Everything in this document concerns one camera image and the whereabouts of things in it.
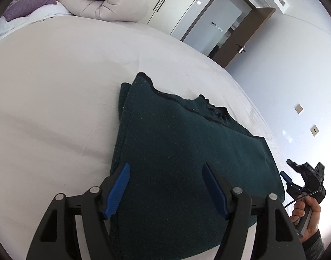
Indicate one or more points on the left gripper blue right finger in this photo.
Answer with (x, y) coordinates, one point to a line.
(219, 189)

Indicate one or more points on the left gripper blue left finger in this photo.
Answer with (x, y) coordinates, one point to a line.
(113, 188)

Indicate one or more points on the dark green knit sweater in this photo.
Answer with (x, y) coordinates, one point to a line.
(166, 211)

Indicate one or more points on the right forearm dark sleeve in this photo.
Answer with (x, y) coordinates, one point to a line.
(314, 247)

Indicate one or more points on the white bed sheet mattress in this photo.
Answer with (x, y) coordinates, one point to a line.
(59, 86)

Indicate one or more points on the dark brown door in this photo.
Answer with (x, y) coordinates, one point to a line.
(236, 43)

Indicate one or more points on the white crumpled pillow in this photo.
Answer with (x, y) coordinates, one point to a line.
(40, 14)

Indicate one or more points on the purple patterned cushion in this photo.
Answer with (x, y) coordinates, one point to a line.
(22, 8)

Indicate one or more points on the wall socket plate lower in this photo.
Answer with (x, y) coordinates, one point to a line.
(314, 130)

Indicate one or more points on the wall socket plate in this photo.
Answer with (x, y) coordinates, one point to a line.
(299, 108)
(314, 130)

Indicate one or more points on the wall socket plate upper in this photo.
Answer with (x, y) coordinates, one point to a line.
(299, 108)

